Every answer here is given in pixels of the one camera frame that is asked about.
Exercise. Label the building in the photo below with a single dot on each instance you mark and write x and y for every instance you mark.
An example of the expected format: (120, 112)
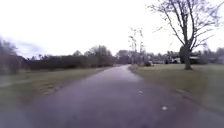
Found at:
(193, 59)

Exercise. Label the dark hedge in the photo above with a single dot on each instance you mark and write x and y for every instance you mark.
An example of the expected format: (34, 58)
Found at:
(66, 62)

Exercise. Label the group of thin bare trees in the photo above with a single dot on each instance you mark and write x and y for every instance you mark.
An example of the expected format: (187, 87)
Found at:
(134, 46)

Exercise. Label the grass field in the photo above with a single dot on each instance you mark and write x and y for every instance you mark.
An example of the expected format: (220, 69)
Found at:
(40, 80)
(186, 78)

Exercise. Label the large bare tree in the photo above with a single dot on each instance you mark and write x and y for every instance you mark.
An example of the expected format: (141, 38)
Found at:
(186, 56)

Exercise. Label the distant row of trees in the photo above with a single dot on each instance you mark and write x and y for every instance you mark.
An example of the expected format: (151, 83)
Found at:
(160, 56)

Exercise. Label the dark bushes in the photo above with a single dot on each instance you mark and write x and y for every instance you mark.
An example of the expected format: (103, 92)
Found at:
(8, 60)

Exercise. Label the grey asphalt path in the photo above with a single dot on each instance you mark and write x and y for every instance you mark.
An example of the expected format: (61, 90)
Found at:
(113, 100)

